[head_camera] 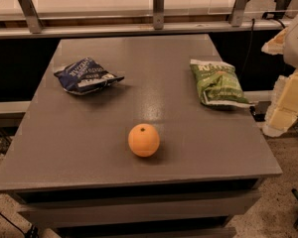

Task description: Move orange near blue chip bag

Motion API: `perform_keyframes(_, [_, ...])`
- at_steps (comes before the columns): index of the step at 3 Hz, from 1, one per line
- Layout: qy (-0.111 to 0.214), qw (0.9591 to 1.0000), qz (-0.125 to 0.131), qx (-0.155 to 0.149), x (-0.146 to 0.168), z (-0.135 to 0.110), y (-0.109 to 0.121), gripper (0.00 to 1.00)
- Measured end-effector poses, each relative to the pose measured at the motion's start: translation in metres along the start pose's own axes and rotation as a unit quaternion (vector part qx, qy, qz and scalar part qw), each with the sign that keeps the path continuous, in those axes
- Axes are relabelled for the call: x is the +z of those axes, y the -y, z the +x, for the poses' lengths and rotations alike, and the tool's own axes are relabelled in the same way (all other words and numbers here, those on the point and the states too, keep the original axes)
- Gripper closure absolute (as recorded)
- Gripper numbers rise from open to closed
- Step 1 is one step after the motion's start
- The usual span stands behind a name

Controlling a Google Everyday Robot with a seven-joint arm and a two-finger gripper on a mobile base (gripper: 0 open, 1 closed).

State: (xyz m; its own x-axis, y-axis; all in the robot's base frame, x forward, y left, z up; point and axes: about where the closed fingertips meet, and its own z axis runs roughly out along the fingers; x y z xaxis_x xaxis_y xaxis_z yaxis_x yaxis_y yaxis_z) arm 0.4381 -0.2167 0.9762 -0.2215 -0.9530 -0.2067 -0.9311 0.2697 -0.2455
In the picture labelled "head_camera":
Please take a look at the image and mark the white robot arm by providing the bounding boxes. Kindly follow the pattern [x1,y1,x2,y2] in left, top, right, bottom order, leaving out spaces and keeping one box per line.
[261,14,298,137]

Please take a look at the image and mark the green chip bag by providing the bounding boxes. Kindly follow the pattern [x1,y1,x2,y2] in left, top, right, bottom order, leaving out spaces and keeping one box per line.
[190,59,251,108]

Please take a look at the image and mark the orange fruit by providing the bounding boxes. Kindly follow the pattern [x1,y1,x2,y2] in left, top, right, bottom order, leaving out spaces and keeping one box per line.
[128,124,160,158]

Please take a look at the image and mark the left metal bracket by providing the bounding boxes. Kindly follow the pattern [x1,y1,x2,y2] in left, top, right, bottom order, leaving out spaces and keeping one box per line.
[18,0,43,34]

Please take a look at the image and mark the black cable at right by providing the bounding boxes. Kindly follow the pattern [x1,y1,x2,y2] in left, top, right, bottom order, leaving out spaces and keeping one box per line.
[238,11,287,81]

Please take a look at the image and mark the grey drawer cabinet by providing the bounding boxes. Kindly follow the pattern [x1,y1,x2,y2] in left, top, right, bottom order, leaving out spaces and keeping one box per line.
[0,35,281,238]

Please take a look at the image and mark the right metal bracket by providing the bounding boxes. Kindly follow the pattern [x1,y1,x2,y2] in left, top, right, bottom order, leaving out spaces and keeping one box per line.
[228,0,249,27]

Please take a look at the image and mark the blue chip bag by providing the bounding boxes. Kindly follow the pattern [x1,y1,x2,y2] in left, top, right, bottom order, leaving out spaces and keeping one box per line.
[54,58,124,95]

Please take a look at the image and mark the middle metal bracket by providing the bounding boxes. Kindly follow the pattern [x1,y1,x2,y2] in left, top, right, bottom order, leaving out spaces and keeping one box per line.
[153,0,164,30]

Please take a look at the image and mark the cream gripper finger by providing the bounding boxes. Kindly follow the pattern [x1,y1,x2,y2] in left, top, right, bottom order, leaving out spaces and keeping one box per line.
[262,69,298,137]
[261,29,287,56]

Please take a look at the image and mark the black cable on floor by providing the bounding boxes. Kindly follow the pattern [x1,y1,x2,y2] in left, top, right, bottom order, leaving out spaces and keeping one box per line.
[0,204,41,238]

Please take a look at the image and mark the metal bracket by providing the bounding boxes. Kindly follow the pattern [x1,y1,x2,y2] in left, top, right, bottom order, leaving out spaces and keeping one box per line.
[228,0,249,27]
[18,0,43,34]
[153,0,164,30]

